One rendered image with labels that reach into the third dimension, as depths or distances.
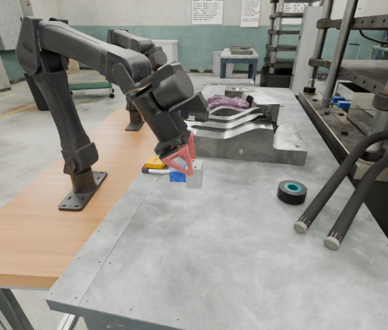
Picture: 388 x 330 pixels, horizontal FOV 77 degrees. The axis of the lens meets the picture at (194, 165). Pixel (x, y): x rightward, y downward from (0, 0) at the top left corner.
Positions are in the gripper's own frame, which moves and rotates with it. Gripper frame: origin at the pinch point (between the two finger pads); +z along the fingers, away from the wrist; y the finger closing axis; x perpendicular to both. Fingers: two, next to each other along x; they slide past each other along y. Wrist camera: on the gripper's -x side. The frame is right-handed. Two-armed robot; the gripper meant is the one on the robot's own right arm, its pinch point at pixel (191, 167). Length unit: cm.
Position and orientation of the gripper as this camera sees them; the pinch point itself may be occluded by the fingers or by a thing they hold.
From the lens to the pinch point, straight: 58.5
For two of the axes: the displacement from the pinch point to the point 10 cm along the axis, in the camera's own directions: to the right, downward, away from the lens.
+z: 5.0, 7.8, 3.7
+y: 1.2, -4.8, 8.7
